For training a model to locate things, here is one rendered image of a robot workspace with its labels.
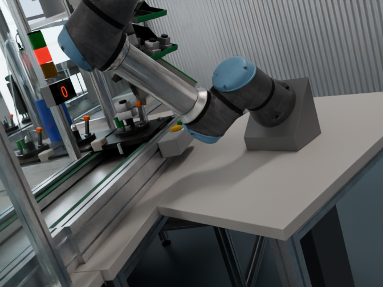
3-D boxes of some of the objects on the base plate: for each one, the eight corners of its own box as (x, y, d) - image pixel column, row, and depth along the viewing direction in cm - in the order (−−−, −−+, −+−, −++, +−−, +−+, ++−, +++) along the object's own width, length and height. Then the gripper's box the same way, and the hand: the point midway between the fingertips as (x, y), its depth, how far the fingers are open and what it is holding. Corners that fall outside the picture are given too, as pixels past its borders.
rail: (196, 133, 179) (188, 109, 176) (85, 263, 100) (67, 222, 97) (184, 136, 181) (176, 111, 178) (66, 265, 102) (48, 225, 99)
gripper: (135, 46, 150) (155, 105, 156) (146, 42, 158) (164, 98, 164) (115, 53, 153) (135, 109, 159) (126, 49, 161) (145, 102, 167)
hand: (142, 102), depth 162 cm, fingers closed
